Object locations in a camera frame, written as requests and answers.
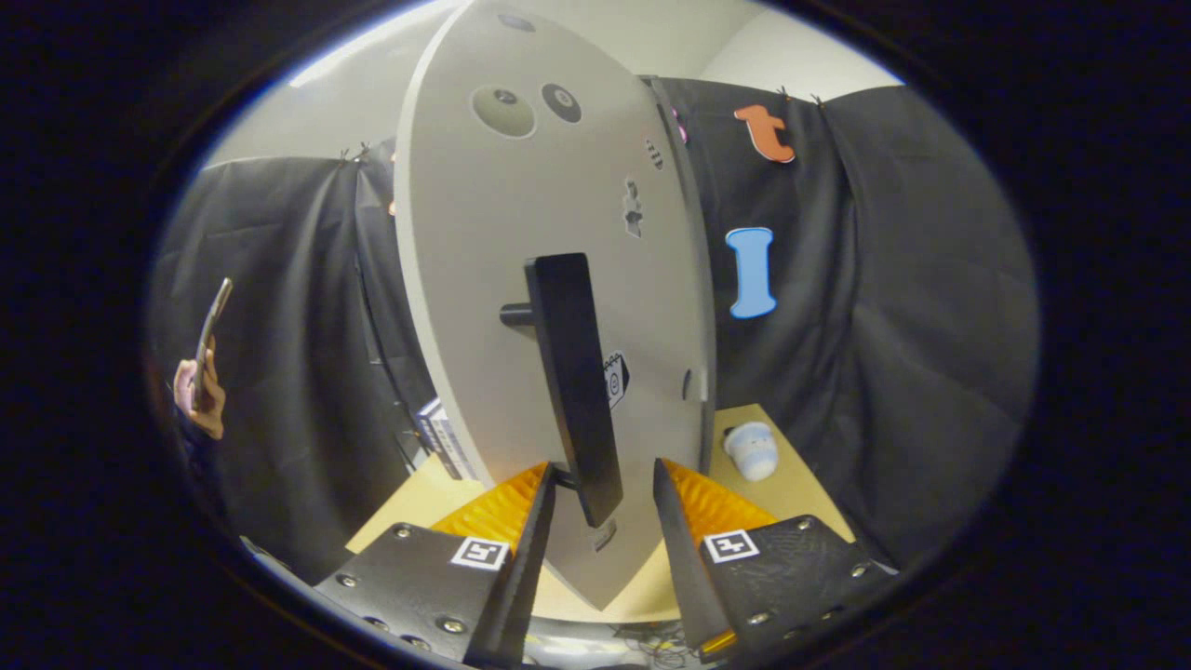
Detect black cables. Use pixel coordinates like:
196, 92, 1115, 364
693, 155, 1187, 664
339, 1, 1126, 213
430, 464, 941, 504
609, 622, 694, 667

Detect white spine book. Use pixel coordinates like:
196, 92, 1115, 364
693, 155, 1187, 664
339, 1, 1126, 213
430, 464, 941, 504
426, 400, 478, 482

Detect smartphone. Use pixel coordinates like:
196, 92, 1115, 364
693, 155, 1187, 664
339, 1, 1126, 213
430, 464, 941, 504
193, 276, 234, 410

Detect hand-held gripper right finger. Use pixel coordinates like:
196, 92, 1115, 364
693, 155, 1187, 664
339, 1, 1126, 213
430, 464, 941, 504
651, 457, 899, 663

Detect white cabinet door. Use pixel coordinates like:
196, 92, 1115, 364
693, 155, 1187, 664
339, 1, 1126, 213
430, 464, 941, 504
393, 0, 708, 612

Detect black door handle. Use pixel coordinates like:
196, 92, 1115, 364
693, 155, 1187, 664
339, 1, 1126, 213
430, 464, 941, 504
500, 252, 624, 529

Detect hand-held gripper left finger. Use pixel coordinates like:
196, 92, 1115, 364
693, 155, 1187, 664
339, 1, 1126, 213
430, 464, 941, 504
314, 462, 559, 667

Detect black backdrop cloth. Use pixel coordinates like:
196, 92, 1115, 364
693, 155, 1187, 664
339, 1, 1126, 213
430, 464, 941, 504
149, 79, 1041, 583

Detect white and blue plush toy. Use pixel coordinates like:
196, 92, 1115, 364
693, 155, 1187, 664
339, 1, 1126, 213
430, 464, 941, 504
724, 421, 780, 483

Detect dark blue spine book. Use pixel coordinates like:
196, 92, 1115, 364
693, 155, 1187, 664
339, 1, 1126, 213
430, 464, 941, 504
414, 402, 446, 466

